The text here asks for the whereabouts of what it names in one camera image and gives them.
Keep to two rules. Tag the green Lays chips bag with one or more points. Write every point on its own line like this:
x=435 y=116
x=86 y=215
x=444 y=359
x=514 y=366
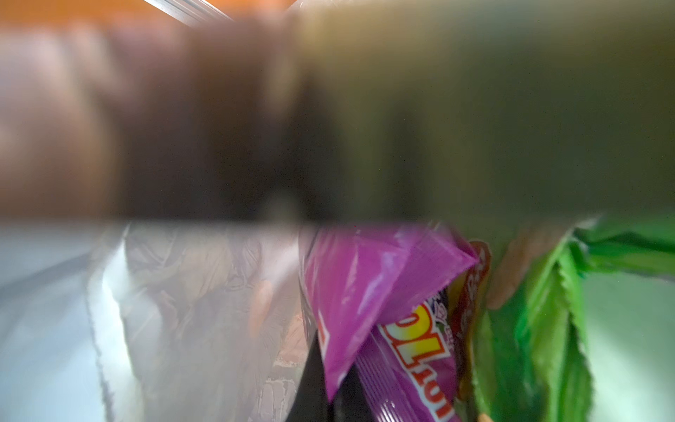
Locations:
x=573 y=323

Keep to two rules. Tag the magenta purple snack bag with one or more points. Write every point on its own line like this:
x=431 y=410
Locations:
x=375 y=296

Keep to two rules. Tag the aluminium left corner post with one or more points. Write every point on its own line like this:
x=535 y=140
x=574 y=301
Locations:
x=189 y=12

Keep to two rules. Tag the floral paper bag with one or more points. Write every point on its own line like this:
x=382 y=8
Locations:
x=197 y=155

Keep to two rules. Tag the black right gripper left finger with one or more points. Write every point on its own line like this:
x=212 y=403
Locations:
x=311 y=402

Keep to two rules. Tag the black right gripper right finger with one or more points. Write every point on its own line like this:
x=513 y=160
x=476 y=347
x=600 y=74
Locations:
x=350 y=402

